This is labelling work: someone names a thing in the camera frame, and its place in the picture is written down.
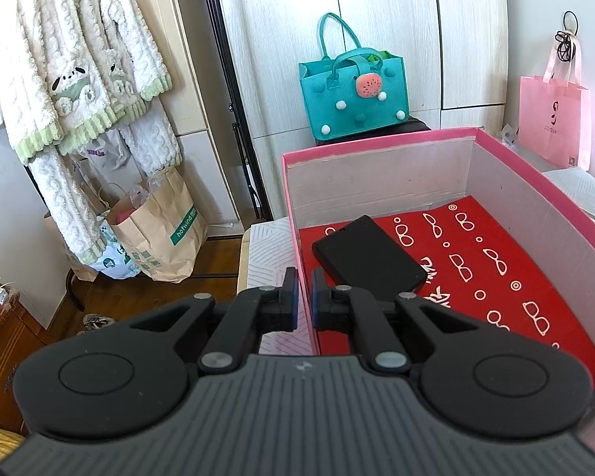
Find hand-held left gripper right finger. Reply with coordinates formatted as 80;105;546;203
311;268;483;374

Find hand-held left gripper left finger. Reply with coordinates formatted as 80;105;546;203
128;267;299;376

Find black rectangular device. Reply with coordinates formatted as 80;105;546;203
311;215;427;294

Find pink cardboard box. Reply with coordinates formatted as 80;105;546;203
282;127;595;462

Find brown paper bag green label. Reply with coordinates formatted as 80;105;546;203
106;165;210;283

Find red glasses-print card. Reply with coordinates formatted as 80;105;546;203
299;196;595;388

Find cream cabinet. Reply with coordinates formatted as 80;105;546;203
129;0;244;231

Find white plastic bag green print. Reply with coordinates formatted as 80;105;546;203
92;213;144;279

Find grey sneaker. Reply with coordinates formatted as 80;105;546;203
77;313;116;336

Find teal felt tote bag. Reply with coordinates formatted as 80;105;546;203
298;13;410;140

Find black tripod pole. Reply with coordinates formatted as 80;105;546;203
198;0;273;222

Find plain brown paper bag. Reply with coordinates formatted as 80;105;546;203
44;178;130;283

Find white bag purple print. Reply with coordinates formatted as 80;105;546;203
72;129;140;179

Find pink non-woven tote bag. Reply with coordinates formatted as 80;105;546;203
519;35;591;170

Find wooden cabinet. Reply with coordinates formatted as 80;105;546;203
0;288;46;428

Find white woodgrain wardrobe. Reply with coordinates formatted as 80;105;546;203
212;0;509;224

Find white fluffy pajama jacket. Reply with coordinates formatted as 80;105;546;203
0;0;173;164

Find black hair ties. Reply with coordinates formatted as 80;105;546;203
555;11;580;63

